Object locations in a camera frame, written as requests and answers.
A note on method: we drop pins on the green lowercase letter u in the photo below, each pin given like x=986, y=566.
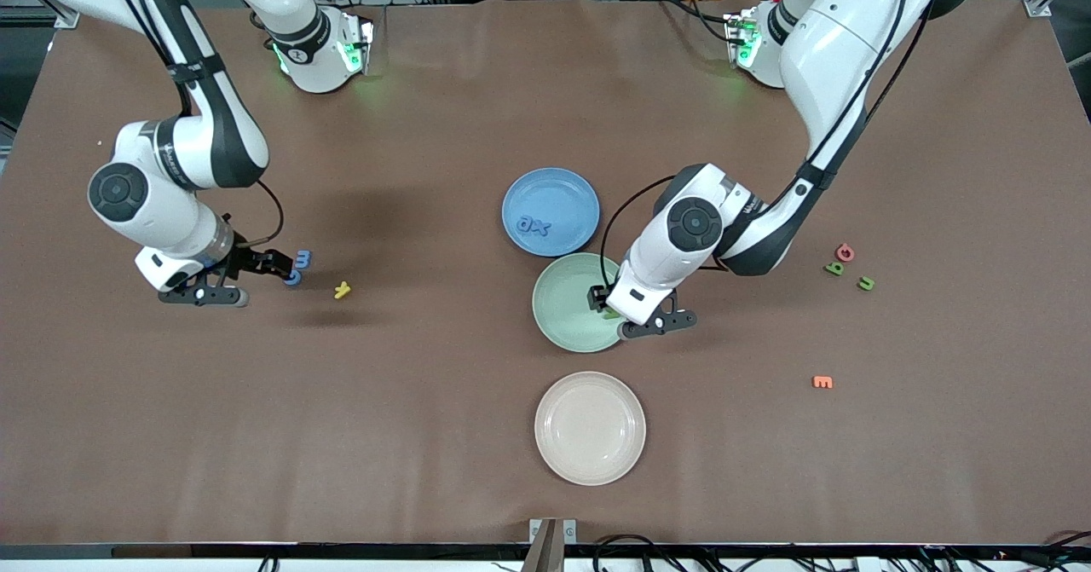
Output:
x=866, y=283

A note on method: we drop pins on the green lowercase letter b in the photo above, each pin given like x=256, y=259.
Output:
x=834, y=268

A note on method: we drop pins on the metal table bracket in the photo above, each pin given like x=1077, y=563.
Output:
x=569, y=529

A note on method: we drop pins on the blue letter X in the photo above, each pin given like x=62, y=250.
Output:
x=542, y=229

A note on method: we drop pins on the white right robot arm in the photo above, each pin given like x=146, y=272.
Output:
x=141, y=214

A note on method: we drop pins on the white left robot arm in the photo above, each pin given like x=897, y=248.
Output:
x=852, y=43

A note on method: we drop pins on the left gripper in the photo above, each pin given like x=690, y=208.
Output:
x=597, y=298

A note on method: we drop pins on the grey metal post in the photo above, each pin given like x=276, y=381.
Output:
x=545, y=551

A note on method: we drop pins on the blue plate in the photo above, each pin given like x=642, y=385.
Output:
x=562, y=197

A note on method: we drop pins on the green plate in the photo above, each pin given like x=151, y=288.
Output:
x=562, y=316

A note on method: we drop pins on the yellow letter K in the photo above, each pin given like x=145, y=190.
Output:
x=342, y=290

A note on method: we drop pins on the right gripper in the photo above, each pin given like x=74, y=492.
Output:
x=248, y=258

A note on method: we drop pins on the beige plate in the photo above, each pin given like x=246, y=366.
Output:
x=590, y=429

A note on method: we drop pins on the pink letter G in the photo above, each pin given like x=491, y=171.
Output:
x=845, y=253

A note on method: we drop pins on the orange letter E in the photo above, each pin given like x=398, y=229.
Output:
x=822, y=382

